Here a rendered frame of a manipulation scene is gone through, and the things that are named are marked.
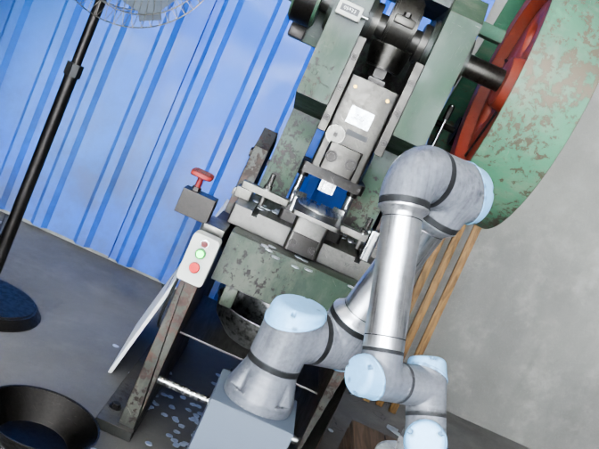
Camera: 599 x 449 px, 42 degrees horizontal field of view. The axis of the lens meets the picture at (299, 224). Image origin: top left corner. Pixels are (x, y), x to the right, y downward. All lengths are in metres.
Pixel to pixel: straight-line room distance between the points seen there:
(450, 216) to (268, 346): 0.44
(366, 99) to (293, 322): 0.89
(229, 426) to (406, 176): 0.61
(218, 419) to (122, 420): 0.72
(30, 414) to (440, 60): 1.45
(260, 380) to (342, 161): 0.84
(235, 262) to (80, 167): 1.61
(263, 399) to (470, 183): 0.59
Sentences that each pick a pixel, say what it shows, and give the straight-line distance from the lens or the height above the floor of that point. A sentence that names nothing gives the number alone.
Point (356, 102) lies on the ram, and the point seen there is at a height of 1.10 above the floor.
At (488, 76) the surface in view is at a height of 1.32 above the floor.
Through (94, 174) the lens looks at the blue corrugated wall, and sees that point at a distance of 3.64.
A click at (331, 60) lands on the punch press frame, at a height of 1.18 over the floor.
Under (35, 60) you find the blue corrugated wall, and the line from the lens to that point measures 3.70.
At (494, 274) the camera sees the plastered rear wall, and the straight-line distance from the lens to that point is 3.66.
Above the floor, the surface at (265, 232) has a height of 0.66.
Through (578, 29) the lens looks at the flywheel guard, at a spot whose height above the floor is 1.47.
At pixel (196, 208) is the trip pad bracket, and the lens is 2.14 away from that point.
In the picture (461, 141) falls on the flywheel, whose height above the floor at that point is 1.13.
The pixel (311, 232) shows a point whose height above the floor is 0.72.
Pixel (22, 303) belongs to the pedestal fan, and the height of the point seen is 0.04.
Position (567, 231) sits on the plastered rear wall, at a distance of 3.69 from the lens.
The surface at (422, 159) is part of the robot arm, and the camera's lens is 1.46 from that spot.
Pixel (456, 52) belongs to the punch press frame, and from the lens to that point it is 2.24.
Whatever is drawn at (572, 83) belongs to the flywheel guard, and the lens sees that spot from 2.02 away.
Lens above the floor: 1.08
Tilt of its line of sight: 9 degrees down
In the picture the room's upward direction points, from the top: 25 degrees clockwise
